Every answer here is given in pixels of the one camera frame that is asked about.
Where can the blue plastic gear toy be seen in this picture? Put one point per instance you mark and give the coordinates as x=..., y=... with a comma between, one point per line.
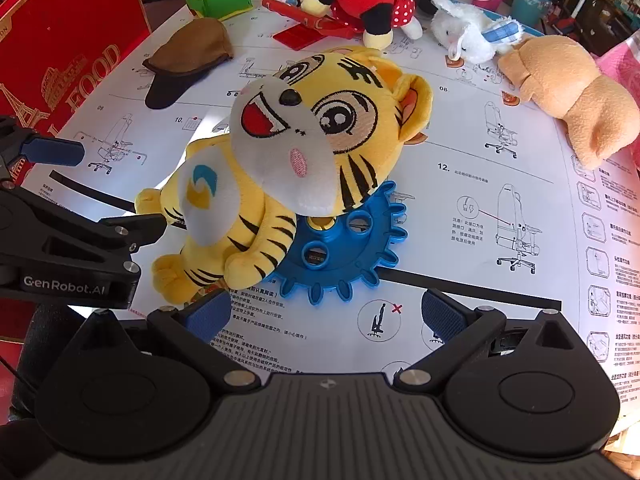
x=350, y=255

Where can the yellow tiger plush toy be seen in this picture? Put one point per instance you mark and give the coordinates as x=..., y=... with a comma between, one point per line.
x=310, y=150

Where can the pink patterned cloth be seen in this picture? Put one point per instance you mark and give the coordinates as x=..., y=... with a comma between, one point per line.
x=625, y=60

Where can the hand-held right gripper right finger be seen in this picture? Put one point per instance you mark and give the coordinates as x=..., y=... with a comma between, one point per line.
x=442, y=317

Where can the pizza print card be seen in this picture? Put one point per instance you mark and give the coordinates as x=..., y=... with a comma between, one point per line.
x=420, y=137
x=454, y=61
x=510, y=98

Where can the tan bear plush toy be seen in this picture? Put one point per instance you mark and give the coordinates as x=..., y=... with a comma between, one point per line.
x=565, y=90

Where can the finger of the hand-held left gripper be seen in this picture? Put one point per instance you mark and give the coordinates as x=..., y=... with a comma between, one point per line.
x=55, y=152
x=125, y=230

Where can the red plastic toy dustpan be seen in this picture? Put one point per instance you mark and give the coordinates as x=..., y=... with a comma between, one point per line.
x=300, y=37

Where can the large white instruction sheet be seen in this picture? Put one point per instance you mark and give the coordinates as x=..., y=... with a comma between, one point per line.
x=450, y=210

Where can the red cardboard box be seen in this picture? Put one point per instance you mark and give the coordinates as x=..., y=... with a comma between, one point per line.
x=60, y=50

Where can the brown flat cap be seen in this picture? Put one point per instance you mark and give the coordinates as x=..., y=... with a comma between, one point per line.
x=190, y=50

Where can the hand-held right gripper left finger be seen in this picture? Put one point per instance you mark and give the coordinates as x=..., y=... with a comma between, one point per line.
x=210, y=312

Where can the teal plastic bucket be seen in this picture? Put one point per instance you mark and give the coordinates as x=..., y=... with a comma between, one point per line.
x=527, y=7

